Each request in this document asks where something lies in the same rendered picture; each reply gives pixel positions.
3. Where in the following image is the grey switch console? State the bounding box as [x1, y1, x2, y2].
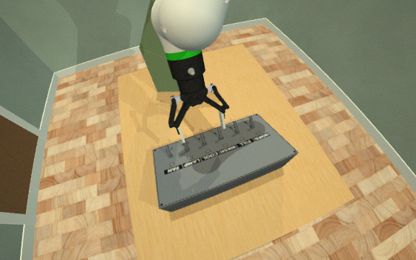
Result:
[152, 114, 299, 212]

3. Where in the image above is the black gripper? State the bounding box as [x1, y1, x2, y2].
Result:
[168, 74, 230, 143]

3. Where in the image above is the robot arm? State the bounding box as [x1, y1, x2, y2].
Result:
[151, 0, 230, 81]

